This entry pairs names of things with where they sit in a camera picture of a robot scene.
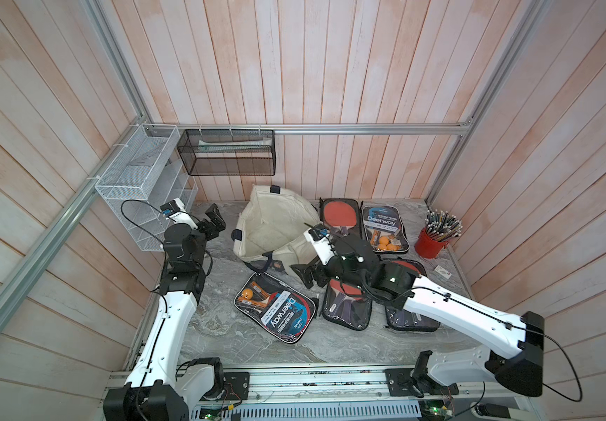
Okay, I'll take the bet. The small white card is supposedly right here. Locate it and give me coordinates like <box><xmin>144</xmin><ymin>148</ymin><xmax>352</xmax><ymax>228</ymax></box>
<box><xmin>434</xmin><ymin>266</ymin><xmax>452</xmax><ymax>280</ymax></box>

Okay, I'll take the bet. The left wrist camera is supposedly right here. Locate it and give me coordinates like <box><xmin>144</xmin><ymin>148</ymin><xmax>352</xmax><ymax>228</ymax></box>
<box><xmin>160</xmin><ymin>198</ymin><xmax>198</xmax><ymax>230</ymax></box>

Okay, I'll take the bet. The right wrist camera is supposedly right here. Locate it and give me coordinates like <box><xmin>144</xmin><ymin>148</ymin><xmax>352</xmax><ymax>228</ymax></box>
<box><xmin>304</xmin><ymin>226</ymin><xmax>336</xmax><ymax>266</ymax></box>

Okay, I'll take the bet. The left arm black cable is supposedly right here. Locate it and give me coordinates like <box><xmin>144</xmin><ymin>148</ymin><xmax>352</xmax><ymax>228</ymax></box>
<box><xmin>119</xmin><ymin>199</ymin><xmax>170</xmax><ymax>248</ymax></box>

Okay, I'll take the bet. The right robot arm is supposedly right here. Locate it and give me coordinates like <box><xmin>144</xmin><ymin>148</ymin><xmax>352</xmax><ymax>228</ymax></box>
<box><xmin>304</xmin><ymin>227</ymin><xmax>545</xmax><ymax>397</ymax></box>

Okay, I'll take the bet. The red paddle case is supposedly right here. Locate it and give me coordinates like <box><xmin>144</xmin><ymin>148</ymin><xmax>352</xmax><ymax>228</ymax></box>
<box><xmin>385</xmin><ymin>259</ymin><xmax>441</xmax><ymax>333</ymax></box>
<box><xmin>319</xmin><ymin>198</ymin><xmax>364</xmax><ymax>239</ymax></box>
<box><xmin>322</xmin><ymin>279</ymin><xmax>373</xmax><ymax>331</ymax></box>

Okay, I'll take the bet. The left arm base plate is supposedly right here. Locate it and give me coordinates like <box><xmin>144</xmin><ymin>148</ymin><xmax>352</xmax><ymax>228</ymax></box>
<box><xmin>200</xmin><ymin>371</ymin><xmax>250</xmax><ymax>402</ymax></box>

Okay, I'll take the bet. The cream canvas tote bag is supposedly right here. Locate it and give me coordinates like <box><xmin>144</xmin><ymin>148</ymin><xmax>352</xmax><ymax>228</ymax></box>
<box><xmin>231</xmin><ymin>185</ymin><xmax>321</xmax><ymax>276</ymax></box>

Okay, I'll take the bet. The white wire mesh shelf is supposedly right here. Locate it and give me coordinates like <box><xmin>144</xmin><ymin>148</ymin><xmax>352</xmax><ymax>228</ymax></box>
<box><xmin>96</xmin><ymin>124</ymin><xmax>198</xmax><ymax>252</ymax></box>

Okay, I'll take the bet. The black mesh wall basket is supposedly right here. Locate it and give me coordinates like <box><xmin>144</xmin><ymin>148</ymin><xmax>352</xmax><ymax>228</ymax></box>
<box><xmin>177</xmin><ymin>128</ymin><xmax>277</xmax><ymax>176</ymax></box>

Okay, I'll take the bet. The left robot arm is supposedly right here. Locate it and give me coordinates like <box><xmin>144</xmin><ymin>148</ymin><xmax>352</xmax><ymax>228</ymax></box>
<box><xmin>103</xmin><ymin>199</ymin><xmax>226</xmax><ymax>420</ymax></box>

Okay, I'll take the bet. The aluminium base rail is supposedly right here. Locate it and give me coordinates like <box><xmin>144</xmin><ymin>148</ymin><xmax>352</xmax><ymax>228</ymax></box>
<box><xmin>97</xmin><ymin>365</ymin><xmax>538</xmax><ymax>421</ymax></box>

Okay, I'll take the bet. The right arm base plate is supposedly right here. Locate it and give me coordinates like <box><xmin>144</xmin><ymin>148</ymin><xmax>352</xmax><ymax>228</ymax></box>
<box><xmin>384</xmin><ymin>368</ymin><xmax>459</xmax><ymax>398</ymax></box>

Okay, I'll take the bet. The red pencil cup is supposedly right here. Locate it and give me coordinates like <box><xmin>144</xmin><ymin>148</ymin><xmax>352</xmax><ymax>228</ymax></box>
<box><xmin>415</xmin><ymin>228</ymin><xmax>449</xmax><ymax>259</ymax></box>

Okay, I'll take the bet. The bundle of pencils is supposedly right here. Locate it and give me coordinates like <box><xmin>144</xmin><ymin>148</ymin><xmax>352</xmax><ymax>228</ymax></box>
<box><xmin>425</xmin><ymin>209</ymin><xmax>463</xmax><ymax>242</ymax></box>

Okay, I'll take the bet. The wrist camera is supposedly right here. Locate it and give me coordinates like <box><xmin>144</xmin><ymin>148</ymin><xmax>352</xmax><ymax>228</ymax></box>
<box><xmin>304</xmin><ymin>226</ymin><xmax>336</xmax><ymax>266</ymax></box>
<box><xmin>160</xmin><ymin>198</ymin><xmax>198</xmax><ymax>230</ymax></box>

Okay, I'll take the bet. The horizontal aluminium frame bar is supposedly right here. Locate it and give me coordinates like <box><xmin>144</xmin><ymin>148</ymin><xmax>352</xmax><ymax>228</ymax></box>
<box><xmin>144</xmin><ymin>122</ymin><xmax>470</xmax><ymax>136</ymax></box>

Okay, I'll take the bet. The blue Deerway paddle case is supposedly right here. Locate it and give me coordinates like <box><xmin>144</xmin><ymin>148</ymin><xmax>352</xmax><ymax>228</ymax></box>
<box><xmin>362</xmin><ymin>205</ymin><xmax>410</xmax><ymax>254</ymax></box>

